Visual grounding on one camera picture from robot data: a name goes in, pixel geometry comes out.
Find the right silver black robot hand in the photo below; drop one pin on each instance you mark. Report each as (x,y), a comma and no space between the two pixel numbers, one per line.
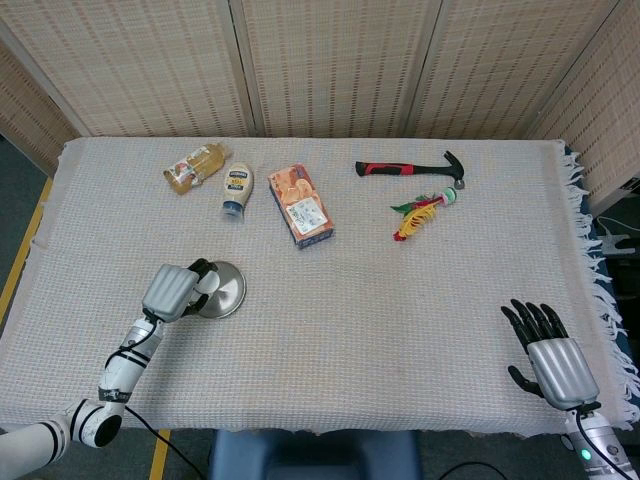
(562,370)

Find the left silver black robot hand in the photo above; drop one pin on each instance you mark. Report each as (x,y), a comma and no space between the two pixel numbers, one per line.
(167,292)

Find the round metal plate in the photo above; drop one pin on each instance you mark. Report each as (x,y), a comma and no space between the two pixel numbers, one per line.
(230,295)

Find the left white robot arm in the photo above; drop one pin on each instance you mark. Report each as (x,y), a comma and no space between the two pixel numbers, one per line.
(120,372)

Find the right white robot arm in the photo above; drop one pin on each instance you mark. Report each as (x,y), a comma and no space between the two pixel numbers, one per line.
(600,445)

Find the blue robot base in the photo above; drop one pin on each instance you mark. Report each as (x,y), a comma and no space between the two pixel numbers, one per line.
(315,457)

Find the black equipment box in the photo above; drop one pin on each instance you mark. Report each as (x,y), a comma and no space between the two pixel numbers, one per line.
(625,280)

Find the mayonnaise squeeze bottle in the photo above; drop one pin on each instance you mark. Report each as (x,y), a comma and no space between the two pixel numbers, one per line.
(237,187)

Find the amber juice bottle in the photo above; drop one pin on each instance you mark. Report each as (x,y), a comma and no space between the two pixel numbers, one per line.
(192,167)

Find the yellow floor tape strip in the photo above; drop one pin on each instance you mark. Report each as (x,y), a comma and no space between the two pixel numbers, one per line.
(159,460)
(25,250)

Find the orange snack box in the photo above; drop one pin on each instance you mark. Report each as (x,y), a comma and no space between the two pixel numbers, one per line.
(300,205)

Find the beige woven fringed tablecloth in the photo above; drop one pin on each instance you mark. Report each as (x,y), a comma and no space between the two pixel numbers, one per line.
(375,300)

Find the colourful feather shuttlecock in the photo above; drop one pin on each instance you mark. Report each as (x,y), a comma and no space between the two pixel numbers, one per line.
(420,215)

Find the bamboo folding screen panel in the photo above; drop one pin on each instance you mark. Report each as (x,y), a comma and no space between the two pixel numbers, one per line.
(610,125)
(500,65)
(340,65)
(125,65)
(25,110)

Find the red black claw hammer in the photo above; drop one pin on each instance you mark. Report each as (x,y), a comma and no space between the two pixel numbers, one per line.
(395,169)

